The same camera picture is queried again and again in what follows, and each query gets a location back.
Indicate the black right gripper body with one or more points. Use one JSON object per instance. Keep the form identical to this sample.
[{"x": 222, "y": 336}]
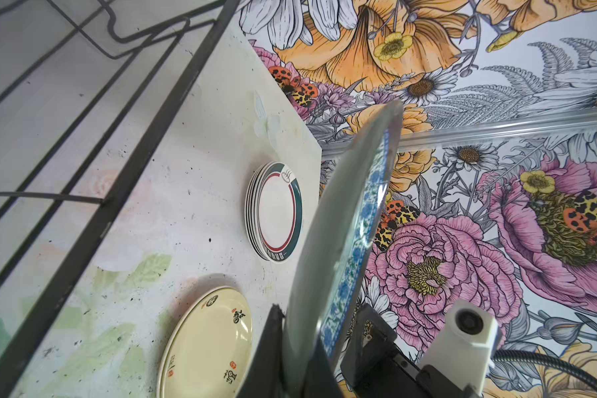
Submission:
[{"x": 374, "y": 366}]

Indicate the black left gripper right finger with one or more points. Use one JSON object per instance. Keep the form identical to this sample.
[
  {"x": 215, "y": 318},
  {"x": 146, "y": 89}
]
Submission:
[{"x": 319, "y": 380}]

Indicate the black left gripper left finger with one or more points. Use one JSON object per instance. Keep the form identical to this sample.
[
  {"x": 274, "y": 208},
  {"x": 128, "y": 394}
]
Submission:
[{"x": 264, "y": 378}]

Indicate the teal patterned plate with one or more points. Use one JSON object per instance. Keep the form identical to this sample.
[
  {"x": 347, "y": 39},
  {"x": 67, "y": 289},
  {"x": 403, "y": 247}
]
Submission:
[{"x": 336, "y": 248}]

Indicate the black wire dish rack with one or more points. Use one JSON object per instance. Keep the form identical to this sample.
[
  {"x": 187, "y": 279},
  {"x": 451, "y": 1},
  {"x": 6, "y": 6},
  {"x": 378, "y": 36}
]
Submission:
[{"x": 88, "y": 91}]

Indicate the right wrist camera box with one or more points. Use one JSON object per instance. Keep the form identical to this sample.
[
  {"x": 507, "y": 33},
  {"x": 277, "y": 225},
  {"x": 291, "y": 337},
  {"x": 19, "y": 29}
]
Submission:
[{"x": 463, "y": 350}]

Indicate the aluminium right corner post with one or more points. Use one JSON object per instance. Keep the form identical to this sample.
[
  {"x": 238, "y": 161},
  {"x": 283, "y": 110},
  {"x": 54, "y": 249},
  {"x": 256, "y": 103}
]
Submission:
[{"x": 575, "y": 122}]

